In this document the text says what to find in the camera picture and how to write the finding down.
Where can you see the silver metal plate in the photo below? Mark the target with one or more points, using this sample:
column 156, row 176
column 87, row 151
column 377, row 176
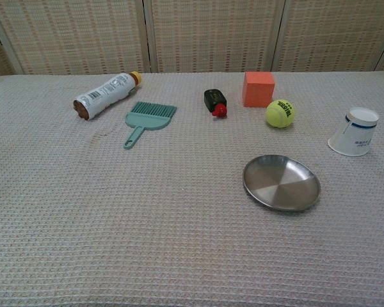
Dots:
column 280, row 184

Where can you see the white paper cup blue stripe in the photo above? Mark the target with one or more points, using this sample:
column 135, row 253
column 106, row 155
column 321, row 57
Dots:
column 355, row 136

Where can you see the teal plastic hand brush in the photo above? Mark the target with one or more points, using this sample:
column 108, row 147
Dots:
column 148, row 118

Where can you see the black bottle with red cap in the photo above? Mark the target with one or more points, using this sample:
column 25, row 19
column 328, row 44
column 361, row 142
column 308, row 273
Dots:
column 213, row 98

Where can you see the orange cube block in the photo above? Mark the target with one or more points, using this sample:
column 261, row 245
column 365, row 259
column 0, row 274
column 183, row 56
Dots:
column 257, row 91

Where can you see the yellow tennis ball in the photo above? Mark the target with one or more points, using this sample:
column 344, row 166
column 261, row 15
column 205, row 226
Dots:
column 279, row 114

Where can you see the beige waffle-weave tablecloth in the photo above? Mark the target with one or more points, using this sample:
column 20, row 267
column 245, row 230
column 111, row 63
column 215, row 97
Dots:
column 115, row 224

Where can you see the white-label bottle with yellow cap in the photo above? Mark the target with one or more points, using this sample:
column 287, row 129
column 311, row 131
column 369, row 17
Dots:
column 104, row 92

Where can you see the woven bamboo folding screen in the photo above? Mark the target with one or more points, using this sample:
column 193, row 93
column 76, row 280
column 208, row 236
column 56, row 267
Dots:
column 211, row 35

